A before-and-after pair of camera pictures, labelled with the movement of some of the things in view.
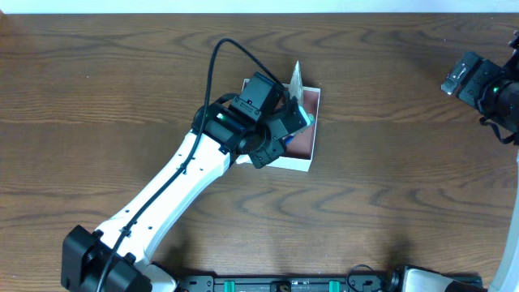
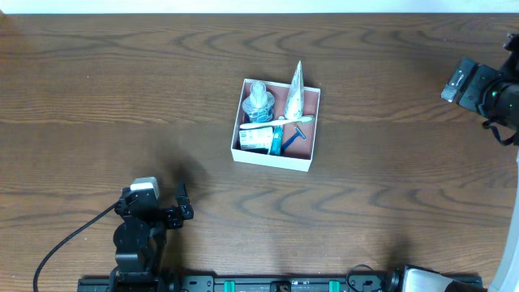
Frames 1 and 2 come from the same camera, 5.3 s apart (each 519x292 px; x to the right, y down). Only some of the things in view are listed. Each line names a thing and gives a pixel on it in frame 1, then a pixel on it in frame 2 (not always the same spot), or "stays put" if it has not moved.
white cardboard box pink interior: x=299 y=150 stays put
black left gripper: x=295 y=122 → x=163 y=212
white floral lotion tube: x=296 y=88 stays put
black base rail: x=208 y=283 stays put
